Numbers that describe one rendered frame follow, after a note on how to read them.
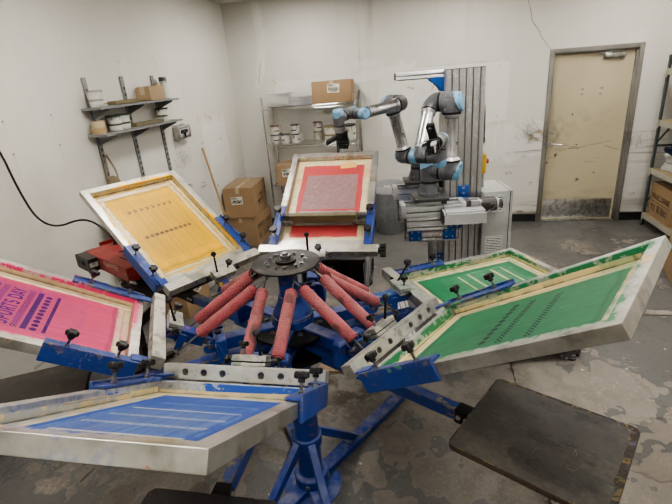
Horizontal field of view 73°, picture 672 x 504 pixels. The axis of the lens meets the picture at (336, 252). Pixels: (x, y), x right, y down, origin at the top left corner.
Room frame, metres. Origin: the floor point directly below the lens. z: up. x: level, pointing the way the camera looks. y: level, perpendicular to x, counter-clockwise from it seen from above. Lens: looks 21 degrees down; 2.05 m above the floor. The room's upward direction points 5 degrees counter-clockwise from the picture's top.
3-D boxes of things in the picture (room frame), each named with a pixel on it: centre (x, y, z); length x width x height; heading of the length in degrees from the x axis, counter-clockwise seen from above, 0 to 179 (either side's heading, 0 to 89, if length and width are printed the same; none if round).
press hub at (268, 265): (1.85, 0.22, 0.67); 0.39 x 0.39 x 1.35
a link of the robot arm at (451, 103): (2.89, -0.77, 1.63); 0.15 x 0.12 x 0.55; 63
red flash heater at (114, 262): (2.80, 1.28, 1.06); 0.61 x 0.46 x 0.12; 48
